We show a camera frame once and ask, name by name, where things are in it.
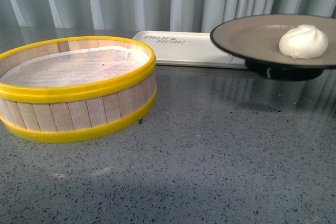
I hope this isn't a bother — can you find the brown plate with black rim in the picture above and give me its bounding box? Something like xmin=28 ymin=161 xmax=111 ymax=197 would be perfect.
xmin=210 ymin=14 xmax=335 ymax=81

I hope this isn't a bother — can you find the white steamed bun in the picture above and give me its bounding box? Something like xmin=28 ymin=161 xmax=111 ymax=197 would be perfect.
xmin=279 ymin=25 xmax=329 ymax=59

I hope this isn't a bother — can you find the white bear print tray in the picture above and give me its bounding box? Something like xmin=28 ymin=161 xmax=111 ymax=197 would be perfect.
xmin=133 ymin=31 xmax=246 ymax=69

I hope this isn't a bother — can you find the white mesh steamer liner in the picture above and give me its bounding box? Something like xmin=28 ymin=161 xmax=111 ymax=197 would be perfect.
xmin=1 ymin=46 xmax=150 ymax=88

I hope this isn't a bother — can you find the yellow rimmed wooden steamer basket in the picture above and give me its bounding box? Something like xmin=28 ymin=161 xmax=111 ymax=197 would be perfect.
xmin=1 ymin=36 xmax=157 ymax=143

